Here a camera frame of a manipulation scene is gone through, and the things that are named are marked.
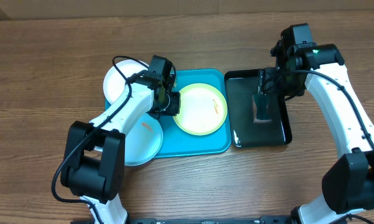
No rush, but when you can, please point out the teal sponge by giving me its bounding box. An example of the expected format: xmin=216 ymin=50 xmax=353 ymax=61
xmin=253 ymin=94 xmax=271 ymax=123

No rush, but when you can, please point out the yellow-green plate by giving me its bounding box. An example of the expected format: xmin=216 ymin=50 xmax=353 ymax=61
xmin=173 ymin=83 xmax=228 ymax=136

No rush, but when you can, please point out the light blue plate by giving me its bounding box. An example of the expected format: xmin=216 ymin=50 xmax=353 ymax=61
xmin=124 ymin=114 xmax=164 ymax=167

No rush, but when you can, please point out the pink plate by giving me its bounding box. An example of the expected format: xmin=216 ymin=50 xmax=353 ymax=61
xmin=103 ymin=59 xmax=148 ymax=105

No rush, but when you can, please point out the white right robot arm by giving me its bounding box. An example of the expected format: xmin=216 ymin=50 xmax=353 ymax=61
xmin=258 ymin=24 xmax=374 ymax=223

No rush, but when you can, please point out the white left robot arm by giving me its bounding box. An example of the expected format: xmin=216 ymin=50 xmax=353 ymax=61
xmin=51 ymin=55 xmax=180 ymax=223

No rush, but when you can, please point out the black plastic tray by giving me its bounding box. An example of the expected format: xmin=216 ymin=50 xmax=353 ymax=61
xmin=224 ymin=68 xmax=292 ymax=148

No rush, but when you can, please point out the teal plastic tray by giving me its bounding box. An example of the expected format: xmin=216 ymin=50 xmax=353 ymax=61
xmin=104 ymin=68 xmax=232 ymax=159

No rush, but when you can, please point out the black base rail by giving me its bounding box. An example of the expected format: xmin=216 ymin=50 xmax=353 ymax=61
xmin=125 ymin=215 xmax=299 ymax=224

